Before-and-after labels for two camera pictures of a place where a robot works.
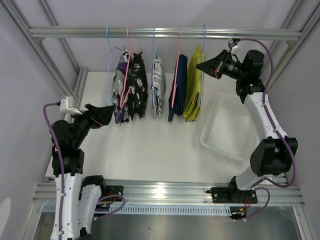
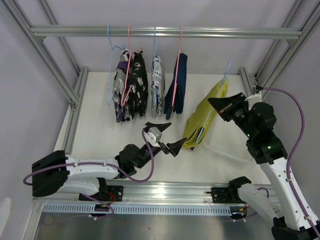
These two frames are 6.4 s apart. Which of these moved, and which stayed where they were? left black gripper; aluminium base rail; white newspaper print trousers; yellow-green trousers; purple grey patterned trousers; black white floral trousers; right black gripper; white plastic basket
Moved: yellow-green trousers; right black gripper; left black gripper
Stayed: purple grey patterned trousers; white plastic basket; aluminium base rail; black white floral trousers; white newspaper print trousers
